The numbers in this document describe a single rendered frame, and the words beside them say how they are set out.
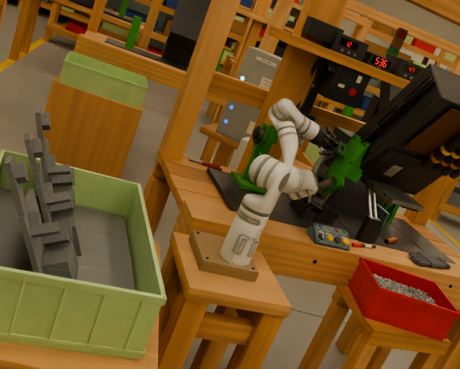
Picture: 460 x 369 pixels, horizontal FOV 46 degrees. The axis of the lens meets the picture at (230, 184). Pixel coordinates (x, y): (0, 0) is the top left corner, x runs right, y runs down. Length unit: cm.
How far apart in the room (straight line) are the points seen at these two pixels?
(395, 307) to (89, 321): 107
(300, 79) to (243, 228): 100
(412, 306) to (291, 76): 107
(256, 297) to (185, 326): 22
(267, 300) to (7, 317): 72
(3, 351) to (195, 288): 53
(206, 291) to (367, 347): 64
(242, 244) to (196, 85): 88
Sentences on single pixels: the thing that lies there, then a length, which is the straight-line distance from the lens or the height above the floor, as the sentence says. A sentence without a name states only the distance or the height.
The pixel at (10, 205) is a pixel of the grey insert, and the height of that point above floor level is 85.
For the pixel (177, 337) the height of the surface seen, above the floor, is 68.
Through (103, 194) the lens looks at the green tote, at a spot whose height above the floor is 90.
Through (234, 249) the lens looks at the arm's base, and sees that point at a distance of 158.
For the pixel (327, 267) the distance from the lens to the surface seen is 206.
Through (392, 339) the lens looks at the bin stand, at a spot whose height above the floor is 78.
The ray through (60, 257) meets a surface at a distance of 127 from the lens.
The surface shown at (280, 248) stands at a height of 86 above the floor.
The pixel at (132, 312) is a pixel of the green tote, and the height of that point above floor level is 91.
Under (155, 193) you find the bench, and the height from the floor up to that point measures 71.
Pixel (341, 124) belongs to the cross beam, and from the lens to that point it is 264.
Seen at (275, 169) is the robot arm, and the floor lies 120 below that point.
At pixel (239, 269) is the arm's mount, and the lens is 160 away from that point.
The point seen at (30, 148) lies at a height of 112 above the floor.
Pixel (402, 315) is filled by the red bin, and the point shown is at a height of 85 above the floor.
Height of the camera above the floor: 157
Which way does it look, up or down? 18 degrees down
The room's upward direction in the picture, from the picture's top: 22 degrees clockwise
